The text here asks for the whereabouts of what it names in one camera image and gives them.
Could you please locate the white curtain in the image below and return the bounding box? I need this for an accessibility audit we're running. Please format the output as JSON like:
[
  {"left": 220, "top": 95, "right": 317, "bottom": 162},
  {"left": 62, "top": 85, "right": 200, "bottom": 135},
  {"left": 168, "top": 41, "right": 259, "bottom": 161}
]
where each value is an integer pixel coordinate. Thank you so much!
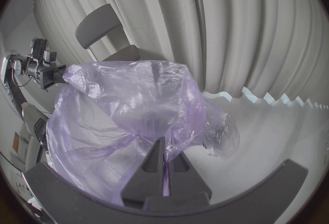
[
  {"left": 186, "top": 0, "right": 329, "bottom": 110},
  {"left": 33, "top": 0, "right": 206, "bottom": 91}
]

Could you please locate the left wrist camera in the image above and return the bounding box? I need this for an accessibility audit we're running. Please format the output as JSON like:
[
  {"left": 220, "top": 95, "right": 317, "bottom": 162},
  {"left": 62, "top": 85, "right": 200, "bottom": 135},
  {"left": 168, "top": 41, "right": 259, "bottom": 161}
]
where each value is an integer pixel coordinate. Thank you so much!
[{"left": 43, "top": 49, "right": 58, "bottom": 64}]

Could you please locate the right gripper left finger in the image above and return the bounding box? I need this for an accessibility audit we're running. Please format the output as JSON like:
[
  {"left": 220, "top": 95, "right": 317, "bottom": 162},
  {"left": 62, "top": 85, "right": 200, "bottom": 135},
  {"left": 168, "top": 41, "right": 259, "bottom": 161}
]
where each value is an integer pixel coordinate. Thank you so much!
[{"left": 122, "top": 137, "right": 165, "bottom": 209}]

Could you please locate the purple plastic bag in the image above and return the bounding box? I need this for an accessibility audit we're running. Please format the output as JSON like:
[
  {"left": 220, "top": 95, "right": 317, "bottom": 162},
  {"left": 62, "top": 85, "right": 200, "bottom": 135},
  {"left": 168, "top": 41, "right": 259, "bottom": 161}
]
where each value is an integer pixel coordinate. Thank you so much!
[{"left": 46, "top": 60, "right": 241, "bottom": 208}]

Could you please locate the white chair with grey seat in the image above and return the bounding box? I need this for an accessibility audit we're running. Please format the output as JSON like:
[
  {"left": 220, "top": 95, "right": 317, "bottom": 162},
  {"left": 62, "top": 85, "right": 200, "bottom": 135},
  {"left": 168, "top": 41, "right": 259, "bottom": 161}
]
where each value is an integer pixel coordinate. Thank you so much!
[{"left": 75, "top": 3, "right": 141, "bottom": 63}]

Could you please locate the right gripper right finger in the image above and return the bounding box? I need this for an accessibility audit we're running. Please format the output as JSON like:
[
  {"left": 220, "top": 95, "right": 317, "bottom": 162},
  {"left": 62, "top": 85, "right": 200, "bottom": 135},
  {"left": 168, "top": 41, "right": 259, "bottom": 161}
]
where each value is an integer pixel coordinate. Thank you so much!
[{"left": 165, "top": 152, "right": 213, "bottom": 206}]

